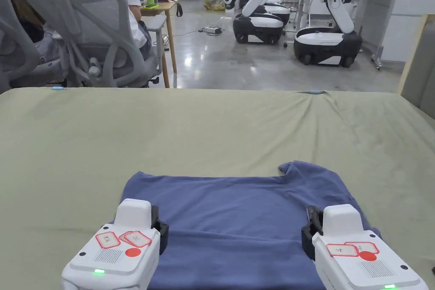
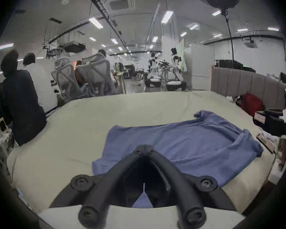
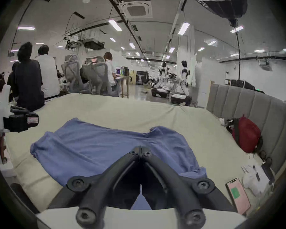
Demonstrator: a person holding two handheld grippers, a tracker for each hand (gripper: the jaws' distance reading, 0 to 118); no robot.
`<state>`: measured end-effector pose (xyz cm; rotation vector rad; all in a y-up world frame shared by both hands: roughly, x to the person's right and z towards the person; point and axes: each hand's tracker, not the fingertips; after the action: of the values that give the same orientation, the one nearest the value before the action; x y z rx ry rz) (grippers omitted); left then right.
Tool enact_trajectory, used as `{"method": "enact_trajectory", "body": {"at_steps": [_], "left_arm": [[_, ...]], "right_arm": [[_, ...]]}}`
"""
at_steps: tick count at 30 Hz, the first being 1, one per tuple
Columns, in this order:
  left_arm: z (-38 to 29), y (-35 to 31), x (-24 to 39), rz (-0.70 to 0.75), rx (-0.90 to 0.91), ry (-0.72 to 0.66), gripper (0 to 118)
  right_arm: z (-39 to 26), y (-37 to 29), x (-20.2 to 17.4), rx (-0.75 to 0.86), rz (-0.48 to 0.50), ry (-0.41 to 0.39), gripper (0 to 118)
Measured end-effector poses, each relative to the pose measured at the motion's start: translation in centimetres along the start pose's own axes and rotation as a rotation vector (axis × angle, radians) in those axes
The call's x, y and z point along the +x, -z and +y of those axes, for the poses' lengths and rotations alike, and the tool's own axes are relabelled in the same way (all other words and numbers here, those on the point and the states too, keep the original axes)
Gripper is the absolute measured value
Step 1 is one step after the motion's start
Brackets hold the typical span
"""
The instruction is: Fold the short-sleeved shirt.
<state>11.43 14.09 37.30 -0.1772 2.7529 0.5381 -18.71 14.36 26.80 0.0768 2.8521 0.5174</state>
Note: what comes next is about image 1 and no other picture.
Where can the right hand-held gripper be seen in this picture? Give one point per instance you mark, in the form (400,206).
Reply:
(353,269)

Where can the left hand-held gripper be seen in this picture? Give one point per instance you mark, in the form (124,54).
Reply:
(112,262)

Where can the dark blue shirt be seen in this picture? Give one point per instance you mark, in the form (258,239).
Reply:
(234,218)

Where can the small blue sheet clip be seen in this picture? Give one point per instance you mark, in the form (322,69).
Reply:
(57,88)
(314,92)

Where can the white and black wheeled robot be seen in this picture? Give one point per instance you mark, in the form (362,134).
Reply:
(282,9)
(326,40)
(258,21)

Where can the white power strip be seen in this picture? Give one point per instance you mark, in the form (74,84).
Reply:
(212,29)

